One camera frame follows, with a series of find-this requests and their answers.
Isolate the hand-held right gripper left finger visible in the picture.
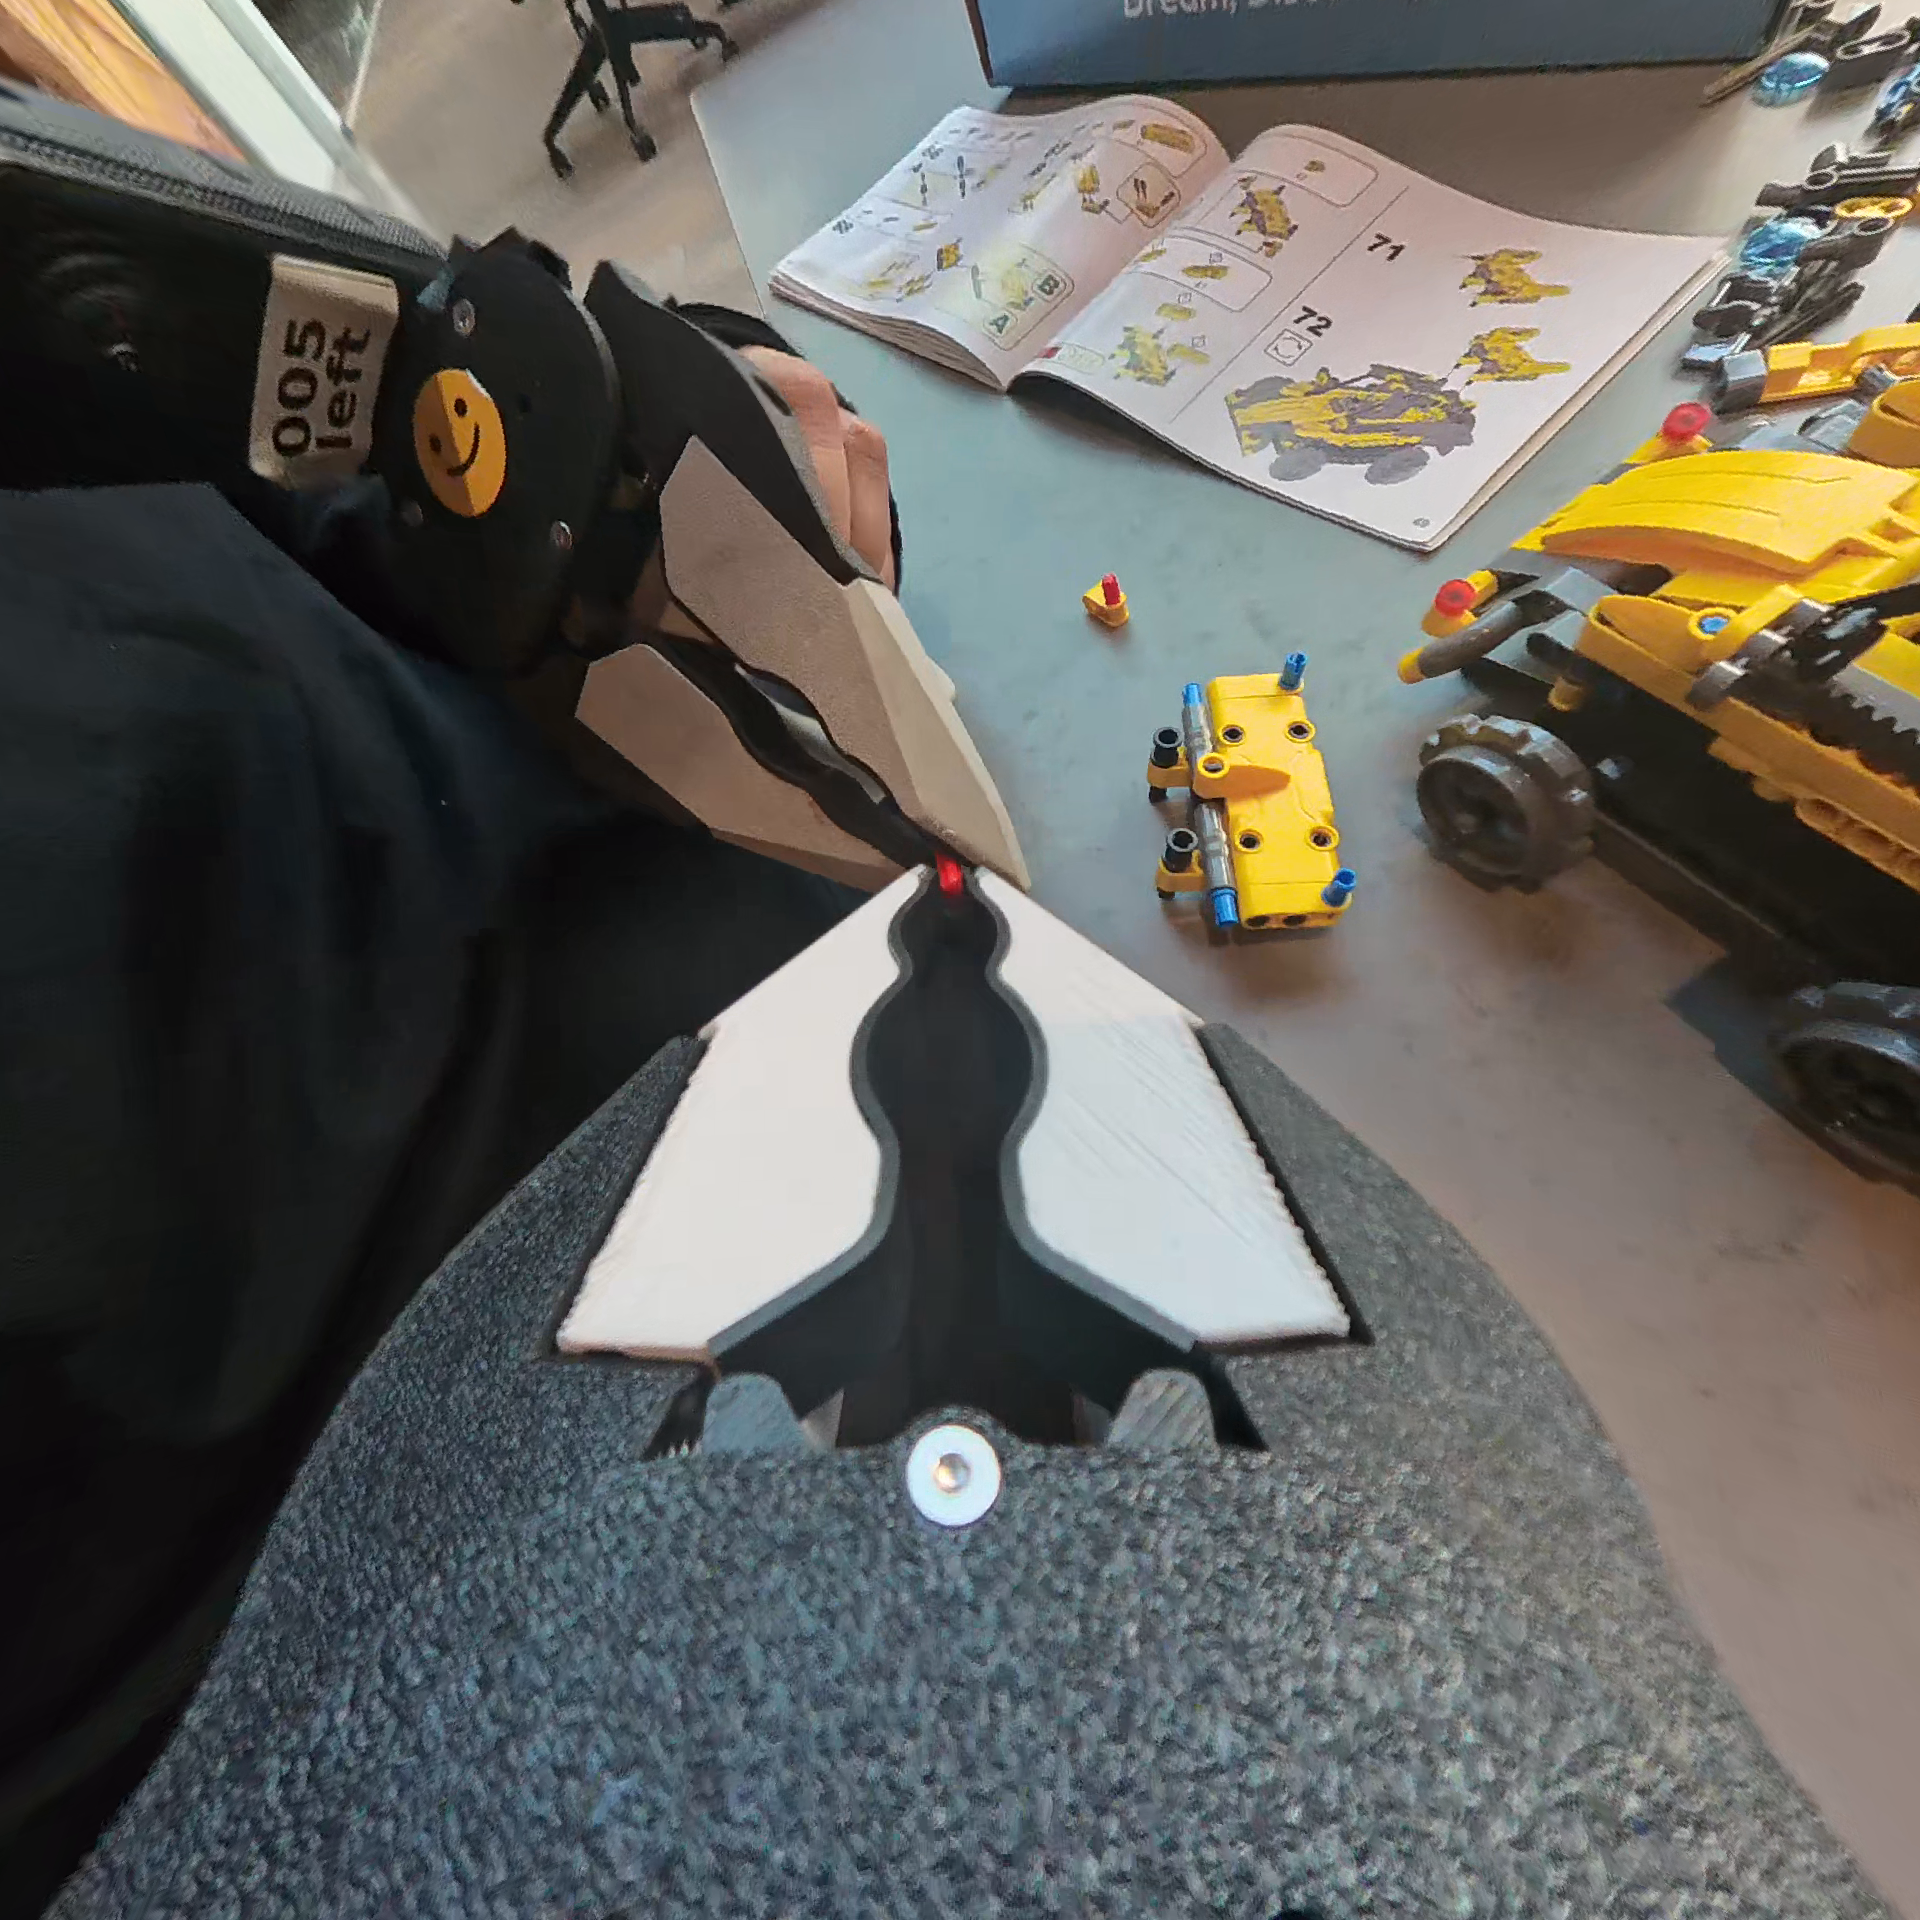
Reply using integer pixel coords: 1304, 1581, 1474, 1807
555, 867, 945, 1404

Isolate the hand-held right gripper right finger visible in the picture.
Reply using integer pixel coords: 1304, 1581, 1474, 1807
968, 868, 1352, 1404

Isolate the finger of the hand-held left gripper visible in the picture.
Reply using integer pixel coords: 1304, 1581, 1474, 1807
574, 642, 935, 895
658, 435, 1037, 891

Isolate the yellow panel with grey axle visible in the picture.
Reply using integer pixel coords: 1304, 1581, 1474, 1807
1143, 653, 1362, 941

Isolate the grey desk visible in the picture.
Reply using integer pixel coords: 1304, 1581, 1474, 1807
689, 0, 1920, 1876

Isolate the person's left hand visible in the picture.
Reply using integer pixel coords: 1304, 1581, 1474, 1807
778, 360, 902, 584

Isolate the black office chair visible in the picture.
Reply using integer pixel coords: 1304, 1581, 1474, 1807
509, 0, 741, 181

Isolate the person's black clothing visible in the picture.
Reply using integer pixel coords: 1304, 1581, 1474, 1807
0, 480, 902, 1803

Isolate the brick instruction booklet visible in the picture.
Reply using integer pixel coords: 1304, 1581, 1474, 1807
773, 91, 1733, 555

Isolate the dark blue cardboard box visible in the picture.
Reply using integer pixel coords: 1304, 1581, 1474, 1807
964, 0, 1794, 91

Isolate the yellow grey brick vehicle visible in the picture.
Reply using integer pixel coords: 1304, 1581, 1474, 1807
1397, 321, 1920, 1194

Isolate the pile of loose brick pieces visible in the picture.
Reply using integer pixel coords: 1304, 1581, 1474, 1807
1677, 0, 1920, 412

